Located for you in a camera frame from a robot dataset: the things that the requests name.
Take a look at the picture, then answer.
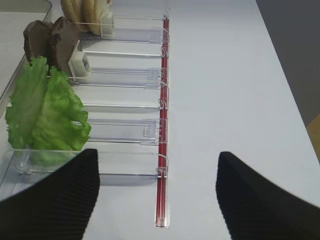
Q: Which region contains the golden bun half left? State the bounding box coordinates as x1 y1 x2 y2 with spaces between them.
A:
60 0 84 23

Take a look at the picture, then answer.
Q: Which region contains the golden bun half right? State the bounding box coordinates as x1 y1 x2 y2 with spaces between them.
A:
80 0 113 35

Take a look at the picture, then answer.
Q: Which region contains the clear right ingredient rack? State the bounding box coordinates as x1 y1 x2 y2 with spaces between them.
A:
0 15 167 198

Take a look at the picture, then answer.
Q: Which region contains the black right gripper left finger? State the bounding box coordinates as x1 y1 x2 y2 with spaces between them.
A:
0 149 100 240

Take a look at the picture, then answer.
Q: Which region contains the brown meat patty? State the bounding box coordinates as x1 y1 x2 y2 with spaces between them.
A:
48 16 80 77
23 20 54 68

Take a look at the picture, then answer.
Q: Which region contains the green lettuce leaf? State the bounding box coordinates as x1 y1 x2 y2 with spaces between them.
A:
5 56 92 166

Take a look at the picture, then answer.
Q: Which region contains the red rack rail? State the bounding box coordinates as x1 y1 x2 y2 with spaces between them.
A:
155 17 170 228

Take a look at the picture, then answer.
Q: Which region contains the brown meat patty left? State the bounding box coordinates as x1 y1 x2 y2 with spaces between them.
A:
23 20 54 68

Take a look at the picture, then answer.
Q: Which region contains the golden bun half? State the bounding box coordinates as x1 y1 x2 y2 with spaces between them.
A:
80 0 113 35
60 0 84 23

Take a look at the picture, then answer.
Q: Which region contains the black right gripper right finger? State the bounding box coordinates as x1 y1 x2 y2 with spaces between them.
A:
215 151 320 240

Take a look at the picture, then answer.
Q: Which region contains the brown meat patty right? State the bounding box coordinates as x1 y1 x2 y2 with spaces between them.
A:
48 16 80 77

